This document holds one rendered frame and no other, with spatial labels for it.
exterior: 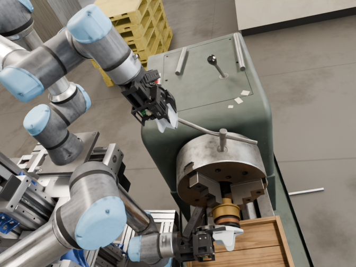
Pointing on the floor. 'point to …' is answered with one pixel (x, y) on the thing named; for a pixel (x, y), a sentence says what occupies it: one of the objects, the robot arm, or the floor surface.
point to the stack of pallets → (138, 27)
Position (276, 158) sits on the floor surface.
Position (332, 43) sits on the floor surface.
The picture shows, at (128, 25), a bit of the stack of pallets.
